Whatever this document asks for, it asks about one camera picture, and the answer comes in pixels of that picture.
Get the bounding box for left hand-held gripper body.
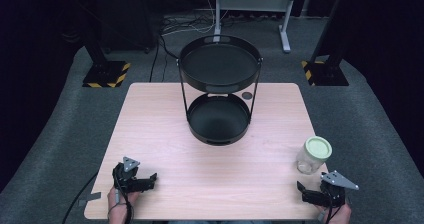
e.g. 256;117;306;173
112;156;148;194

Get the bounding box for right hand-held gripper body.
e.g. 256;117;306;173
315;170;360;208

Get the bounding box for person's right hand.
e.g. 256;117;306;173
318;202;353;224

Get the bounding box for person's left hand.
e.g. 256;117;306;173
107;187;140;224

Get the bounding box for grey tape strip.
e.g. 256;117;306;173
77;191;102;207

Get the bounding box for glass jar with green lid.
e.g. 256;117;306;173
296;135;333;176

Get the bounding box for black stand with striped base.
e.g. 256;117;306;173
81;0;132;89
301;0;350;87

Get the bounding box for black two-tier round rack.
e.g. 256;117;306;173
176;34;264;147

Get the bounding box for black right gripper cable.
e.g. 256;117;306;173
325;197;344;222

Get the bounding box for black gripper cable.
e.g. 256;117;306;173
113;175;134;224
325;197;344;222

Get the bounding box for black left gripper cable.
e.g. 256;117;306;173
113;175;134;224

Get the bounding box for black floor cable bundle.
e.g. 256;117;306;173
148;15;183;84

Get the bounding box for white floor cable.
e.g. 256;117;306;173
161;0;218;37

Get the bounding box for grey metal desk frame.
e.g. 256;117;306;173
212;0;300;54

